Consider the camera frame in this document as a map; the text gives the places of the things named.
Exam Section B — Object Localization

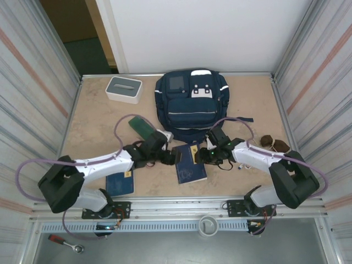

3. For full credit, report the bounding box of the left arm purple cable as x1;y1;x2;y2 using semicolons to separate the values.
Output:
15;114;167;242

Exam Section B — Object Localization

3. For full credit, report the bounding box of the navy blue backpack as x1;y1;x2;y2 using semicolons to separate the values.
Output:
154;68;254;144

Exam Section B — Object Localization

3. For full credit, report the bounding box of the white grey tissue box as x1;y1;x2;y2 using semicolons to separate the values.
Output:
105;76;143;105

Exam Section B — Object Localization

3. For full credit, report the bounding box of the blue slotted cable duct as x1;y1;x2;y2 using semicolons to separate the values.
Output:
40;221;250;233

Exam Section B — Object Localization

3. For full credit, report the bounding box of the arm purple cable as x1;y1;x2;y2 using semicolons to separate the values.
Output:
15;114;167;242
210;117;329;237

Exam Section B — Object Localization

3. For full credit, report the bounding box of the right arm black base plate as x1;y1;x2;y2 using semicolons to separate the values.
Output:
227;198;277;218

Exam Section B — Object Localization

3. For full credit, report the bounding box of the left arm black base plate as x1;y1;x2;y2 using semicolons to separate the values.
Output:
81;201;131;220

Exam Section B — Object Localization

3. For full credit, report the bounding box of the brown plush charm with string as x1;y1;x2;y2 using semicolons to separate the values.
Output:
260;134;292;153

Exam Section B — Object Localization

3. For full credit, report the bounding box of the green pencil case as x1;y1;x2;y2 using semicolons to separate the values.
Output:
128;115;159;141

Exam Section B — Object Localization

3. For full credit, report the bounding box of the brown wooden door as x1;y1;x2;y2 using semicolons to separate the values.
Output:
40;0;98;43

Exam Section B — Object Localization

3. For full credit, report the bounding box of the blue book large yellow label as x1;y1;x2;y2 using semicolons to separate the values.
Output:
170;142;208;185

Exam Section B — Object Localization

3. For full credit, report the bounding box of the grey round pipe fitting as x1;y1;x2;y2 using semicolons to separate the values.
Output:
198;215;219;237

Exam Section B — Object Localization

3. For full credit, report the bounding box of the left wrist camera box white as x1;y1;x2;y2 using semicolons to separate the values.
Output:
160;130;175;143

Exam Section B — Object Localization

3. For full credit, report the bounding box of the blue book small yellow label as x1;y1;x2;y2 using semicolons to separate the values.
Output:
106;169;135;197

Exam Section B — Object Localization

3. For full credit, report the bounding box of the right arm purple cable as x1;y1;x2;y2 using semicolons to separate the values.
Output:
210;117;329;237

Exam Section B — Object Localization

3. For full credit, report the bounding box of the wide aluminium mounting rail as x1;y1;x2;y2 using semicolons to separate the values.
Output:
30;195;329;223

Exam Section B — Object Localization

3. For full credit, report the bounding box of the red handled ratchet wrench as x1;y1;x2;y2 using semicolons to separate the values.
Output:
48;234;85;254

